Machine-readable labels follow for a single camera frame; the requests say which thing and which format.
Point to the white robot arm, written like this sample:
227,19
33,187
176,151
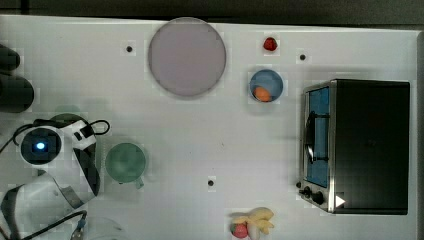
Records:
64,153

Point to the green oval strainer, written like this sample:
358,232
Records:
68,118

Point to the orange fruit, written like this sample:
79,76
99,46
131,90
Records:
262,94

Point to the blue bowl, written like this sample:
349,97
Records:
269,80

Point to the grey round plate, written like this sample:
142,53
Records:
187,57

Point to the red strawberry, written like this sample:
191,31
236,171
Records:
270,44

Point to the green mug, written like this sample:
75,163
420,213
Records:
126,163

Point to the black toaster oven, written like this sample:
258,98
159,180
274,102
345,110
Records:
355,146

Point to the black cylinder post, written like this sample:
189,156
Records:
16,94

